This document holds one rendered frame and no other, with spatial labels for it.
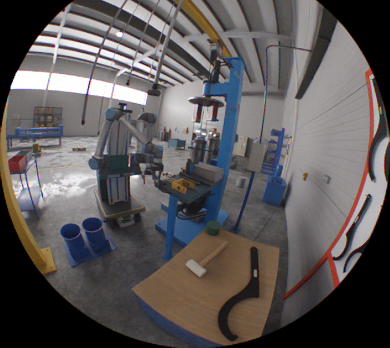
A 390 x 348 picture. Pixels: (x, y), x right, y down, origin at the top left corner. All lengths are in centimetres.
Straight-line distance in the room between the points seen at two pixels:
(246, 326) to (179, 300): 31
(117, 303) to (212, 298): 116
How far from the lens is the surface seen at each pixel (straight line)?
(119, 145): 208
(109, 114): 151
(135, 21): 621
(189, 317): 67
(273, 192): 391
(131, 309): 166
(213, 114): 197
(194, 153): 209
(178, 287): 71
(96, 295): 178
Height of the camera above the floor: 160
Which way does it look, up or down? 9 degrees down
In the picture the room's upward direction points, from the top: 9 degrees clockwise
